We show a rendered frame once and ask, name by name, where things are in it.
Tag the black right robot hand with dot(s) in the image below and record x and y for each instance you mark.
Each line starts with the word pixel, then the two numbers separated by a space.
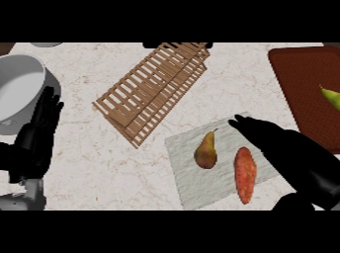
pixel 293 158

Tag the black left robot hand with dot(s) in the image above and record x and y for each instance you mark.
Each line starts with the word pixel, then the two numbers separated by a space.
pixel 33 145

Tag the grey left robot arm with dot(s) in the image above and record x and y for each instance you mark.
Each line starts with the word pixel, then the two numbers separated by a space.
pixel 19 199

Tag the orange sweet potato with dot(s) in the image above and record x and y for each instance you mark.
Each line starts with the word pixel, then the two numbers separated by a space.
pixel 246 174

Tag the grey marble placemat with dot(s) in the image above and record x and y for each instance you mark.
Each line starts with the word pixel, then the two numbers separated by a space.
pixel 216 171

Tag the wooden slatted tiered shelf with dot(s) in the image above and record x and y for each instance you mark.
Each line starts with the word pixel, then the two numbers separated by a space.
pixel 153 92

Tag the grey metal pot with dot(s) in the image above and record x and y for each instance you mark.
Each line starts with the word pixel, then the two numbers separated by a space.
pixel 12 90

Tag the brown green pear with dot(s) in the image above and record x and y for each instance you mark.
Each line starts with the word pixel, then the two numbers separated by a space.
pixel 206 152

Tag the brown red tray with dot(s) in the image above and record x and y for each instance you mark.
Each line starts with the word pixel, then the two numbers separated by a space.
pixel 318 95

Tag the grey round object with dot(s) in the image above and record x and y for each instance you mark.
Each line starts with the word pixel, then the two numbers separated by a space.
pixel 46 44

